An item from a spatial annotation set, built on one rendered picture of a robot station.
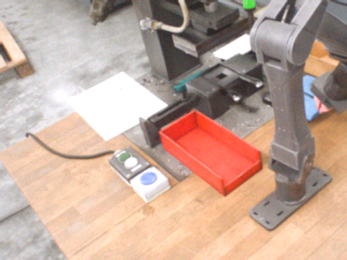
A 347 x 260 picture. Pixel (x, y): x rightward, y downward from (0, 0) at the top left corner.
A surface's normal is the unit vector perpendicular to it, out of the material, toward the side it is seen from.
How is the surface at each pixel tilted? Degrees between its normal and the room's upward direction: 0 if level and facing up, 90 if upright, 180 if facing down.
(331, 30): 92
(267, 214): 0
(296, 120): 89
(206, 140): 0
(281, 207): 0
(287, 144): 92
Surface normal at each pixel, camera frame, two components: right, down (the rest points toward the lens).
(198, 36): -0.16, -0.80
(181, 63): 0.63, 0.36
